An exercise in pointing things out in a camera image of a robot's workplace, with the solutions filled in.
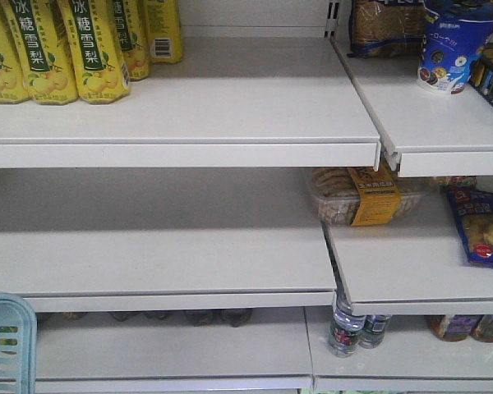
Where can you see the blue snack bag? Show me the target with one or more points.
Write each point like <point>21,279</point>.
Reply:
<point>472,210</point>

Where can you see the clear cookie tray yellow label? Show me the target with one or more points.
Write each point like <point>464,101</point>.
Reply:
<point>363,196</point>

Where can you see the purple label drink bottle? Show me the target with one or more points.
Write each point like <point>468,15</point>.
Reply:
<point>452,327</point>
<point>484,329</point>

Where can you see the white snack bag shelf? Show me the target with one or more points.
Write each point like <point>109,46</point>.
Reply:
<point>413,265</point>

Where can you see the white pear tea shelf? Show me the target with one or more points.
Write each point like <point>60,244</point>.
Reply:
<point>231,102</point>

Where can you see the brown cracker package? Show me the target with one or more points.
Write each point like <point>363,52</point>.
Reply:
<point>386,28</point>

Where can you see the white empty left shelf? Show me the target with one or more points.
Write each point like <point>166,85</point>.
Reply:
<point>98,239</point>

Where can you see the blue cookie cup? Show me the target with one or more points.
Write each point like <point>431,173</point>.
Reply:
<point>455,35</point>

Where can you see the light blue plastic basket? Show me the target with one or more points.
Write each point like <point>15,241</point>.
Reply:
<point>18,337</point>

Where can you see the white cookie cup shelf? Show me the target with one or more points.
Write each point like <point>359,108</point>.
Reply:
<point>421,133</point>

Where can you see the small water bottle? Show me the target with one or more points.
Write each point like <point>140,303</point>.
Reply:
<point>373,331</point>
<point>345,329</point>

